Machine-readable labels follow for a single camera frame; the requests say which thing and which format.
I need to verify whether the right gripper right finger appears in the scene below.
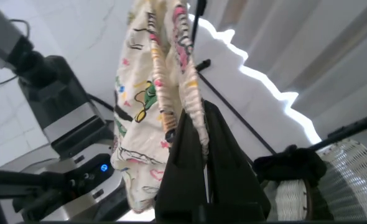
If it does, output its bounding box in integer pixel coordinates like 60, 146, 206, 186
203, 100, 271, 216

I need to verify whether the black garment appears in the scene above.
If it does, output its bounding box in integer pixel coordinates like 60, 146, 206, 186
252, 144, 327, 187

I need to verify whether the cream printed garment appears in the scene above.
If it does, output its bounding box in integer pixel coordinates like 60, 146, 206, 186
110, 0, 211, 214

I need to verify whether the black clothes rack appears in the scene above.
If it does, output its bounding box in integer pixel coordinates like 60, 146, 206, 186
191, 0, 367, 166

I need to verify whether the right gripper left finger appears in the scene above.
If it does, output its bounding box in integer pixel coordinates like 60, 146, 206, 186
154, 108, 209, 218

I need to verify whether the white laundry basket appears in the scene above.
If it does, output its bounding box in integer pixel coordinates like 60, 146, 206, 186
262, 138, 367, 222

